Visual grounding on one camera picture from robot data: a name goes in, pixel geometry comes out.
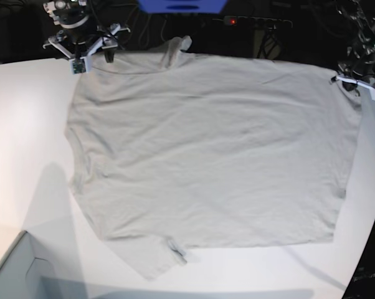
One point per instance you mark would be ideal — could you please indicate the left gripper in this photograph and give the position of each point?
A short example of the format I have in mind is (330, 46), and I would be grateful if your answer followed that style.
(359, 65)

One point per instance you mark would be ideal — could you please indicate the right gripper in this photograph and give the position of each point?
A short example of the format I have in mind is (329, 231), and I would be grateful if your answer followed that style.
(81, 35)

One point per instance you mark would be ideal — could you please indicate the grey t-shirt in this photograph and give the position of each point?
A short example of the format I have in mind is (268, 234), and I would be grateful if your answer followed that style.
(175, 151)

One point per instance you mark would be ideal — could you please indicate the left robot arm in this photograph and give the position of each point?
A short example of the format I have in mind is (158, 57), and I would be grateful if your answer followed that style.
(364, 20)

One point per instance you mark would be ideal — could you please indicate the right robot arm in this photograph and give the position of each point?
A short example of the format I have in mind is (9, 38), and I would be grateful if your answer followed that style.
(71, 9)

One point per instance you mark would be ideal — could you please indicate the blue box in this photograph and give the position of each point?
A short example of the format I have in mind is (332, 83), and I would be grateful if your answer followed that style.
(182, 6)

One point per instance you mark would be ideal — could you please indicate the black power strip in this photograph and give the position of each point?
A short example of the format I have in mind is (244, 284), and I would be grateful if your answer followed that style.
(258, 22)

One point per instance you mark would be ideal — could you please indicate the white bin at corner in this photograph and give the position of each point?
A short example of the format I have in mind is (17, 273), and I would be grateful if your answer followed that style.
(29, 270)

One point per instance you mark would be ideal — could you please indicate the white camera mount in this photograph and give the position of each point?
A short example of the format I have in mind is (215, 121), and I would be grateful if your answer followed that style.
(83, 62)
(369, 85)

